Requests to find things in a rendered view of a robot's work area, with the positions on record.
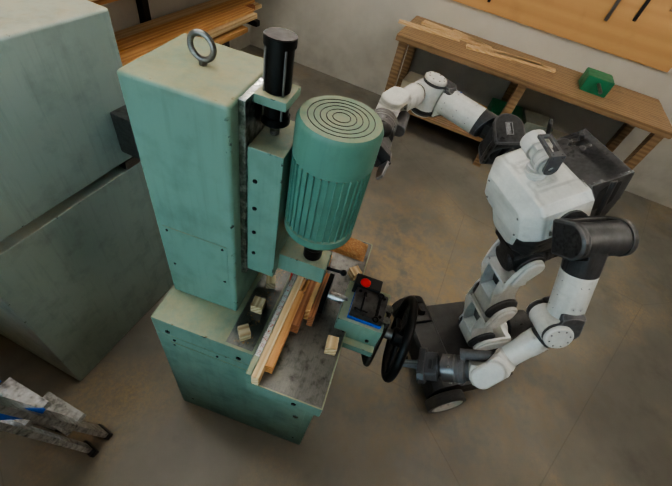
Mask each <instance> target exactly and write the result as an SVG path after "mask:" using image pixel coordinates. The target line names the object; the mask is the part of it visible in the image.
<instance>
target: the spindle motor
mask: <svg viewBox="0 0 672 486"><path fill-rule="evenodd" d="M383 136H384V128H383V124H382V120H381V118H380V117H379V116H378V114H377V113H376V112H375V111H374V110H372V109H371V108H370V107H368V106H366V105H365V104H363V103H361V102H358V101H356V100H353V99H350V98H346V97H341V96H330V95H327V96H318V97H314V98H311V99H309V100H307V101H306V102H304V103H303V104H302V106H301V107H300V108H299V109H298V111H297V113H296V119H295V128H294V137H293V146H292V156H291V165H290V174H289V183H288V192H287V201H286V210H285V219H284V224H285V228H286V231H287V233H288V234H289V236H290V237H291V238H292V239H293V240H294V241H296V242H297V243H298V244H300V245H302V246H304V247H306V248H310V249H313V250H321V251H325V250H332V249H336V248H339V247H341V246H342V245H344V244H345V243H346V242H347V241H348V240H349V239H350V237H351V235H352V232H353V229H354V225H355V222H356V219H357V216H358V213H359V210H360V207H361V204H362V201H363V198H364V195H365V192H366V188H367V185H368V182H369V179H370V176H371V173H372V170H373V167H374V164H375V161H376V158H377V155H378V152H379V149H380V146H381V143H382V140H383Z"/></svg>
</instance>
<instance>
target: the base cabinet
mask: <svg viewBox="0 0 672 486"><path fill-rule="evenodd" d="M156 332H157V335H158V337H159V340H160V342H161V345H162V347H163V349H164V352H165V354H166V357H167V359H168V362H169V364H170V367H171V369H172V372H173V374H174V377H175V379H176V382H177V384H178V387H179V389H180V391H181V394H182V396H183V399H184V400H185V401H187V402H190V403H193V404H195V405H198V406H200V407H203V408H205V409H208V410H211V411H213V412H216V413H218V414H221V415H223V416H226V417H229V418H231V419H234V420H236V421H239V422H241V423H244V424H247V425H249V426H252V427H254V428H257V429H259V430H262V431H265V432H267V433H270V434H272V435H275V436H277V437H280V438H282V439H285V440H288V441H290V442H293V443H295V444H298V445H300V443H301V441H302V439H303V436H304V434H305V432H306V430H307V428H308V426H309V424H310V422H311V420H312V417H313V415H312V414H310V413H307V412H304V411H302V410H299V409H297V408H294V407H291V406H289V405H286V404H284V403H281V402H278V401H276V400H273V399H270V398H268V397H265V396H263V395H260V394H257V393H255V392H252V391H250V390H247V389H246V371H247V369H248V367H249V365H247V364H244V363H242V362H239V361H236V360H234V359H231V358H229V357H226V356H223V355H221V354H218V353H215V352H213V351H210V350H207V349H205V348H202V347H199V346H197V345H194V344H192V343H189V342H186V341H184V340H181V339H178V338H176V337H173V336H170V335H168V334H165V333H162V332H160V331H157V330H156Z"/></svg>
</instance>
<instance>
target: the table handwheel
mask: <svg viewBox="0 0 672 486"><path fill-rule="evenodd" d="M408 307H409V311H408V317H407V322H406V323H405V325H404V326H403V328H402V329H401V321H402V319H403V317H404V314H405V312H406V310H407V309H408ZM417 314H418V302H417V299H416V297H415V296H413V295H409V296H407V297H406V298H405V299H404V300H403V301H402V303H401V305H400V306H399V308H398V310H397V313H396V315H395V317H394V320H393V322H392V325H391V328H388V329H387V331H386V334H385V335H384V337H383V338H385V339H387V341H386V345H385V349H384V353H383V359H382V366H381V376H382V379H383V380H384V381H385V382H387V383H390V382H392V381H393V380H394V379H395V378H396V377H397V376H398V374H399V372H400V370H401V368H402V366H403V364H404V362H405V359H406V357H407V354H408V351H409V348H410V345H411V342H412V339H413V335H414V331H415V326H416V321H417ZM398 348H399V350H398ZM397 351H398V353H397ZM391 352H392V353H391ZM396 354H397V355H396ZM395 357H396V358H395Z"/></svg>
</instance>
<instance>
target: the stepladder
mask: <svg viewBox="0 0 672 486"><path fill-rule="evenodd" d="M85 416H86V415H85V414H84V413H83V412H81V411H80V410H78V409H76V408H75V407H73V406H72V405H70V404H68V403H67V402H65V401H64V400H62V399H60V398H59V397H57V396H56V395H54V394H52V393H51V392H48V393H46V394H45V395H44V396H43V397H41V396H39V395H38V394H36V393H34V392H33V391H31V390H30V389H28V388H27V387H25V386H23V385H22V384H20V383H19V382H17V381H15V380H14V379H12V378H11V377H9V378H8V379H7V380H6V381H5V382H4V383H3V384H1V385H0V430H1V431H5V432H9V433H12V434H16V435H20V436H24V437H27V438H31V439H35V440H39V441H43V442H46V443H50V444H54V445H58V446H61V447H65V448H69V449H73V450H77V451H80V452H84V453H86V454H87V455H88V456H89V457H92V458H93V457H95V456H96V455H97V453H98V452H99V451H98V450H97V449H96V448H95V447H94V446H93V445H92V444H91V443H90V442H89V441H87V440H85V441H84V442H81V441H77V440H74V439H71V438H68V437H65V436H61V435H58V434H55V433H52V432H49V431H46V430H42V429H39V428H36V427H33V426H31V425H32V424H36V425H39V426H42V427H44V428H47V429H50V430H52V431H55V432H58V433H61V434H62V433H63V434H65V435H66V436H68V435H69V434H70V433H71V432H72V431H76V432H80V433H85V434H89V435H93V436H97V437H101V438H103V439H105V440H109V438H110V437H111V436H112V435H113V433H111V432H110V431H109V430H108V429H107V428H106V427H104V426H103V425H101V424H98V425H96V424H93V423H90V422H86V421H83V419H84V417H85ZM14 420H16V421H14Z"/></svg>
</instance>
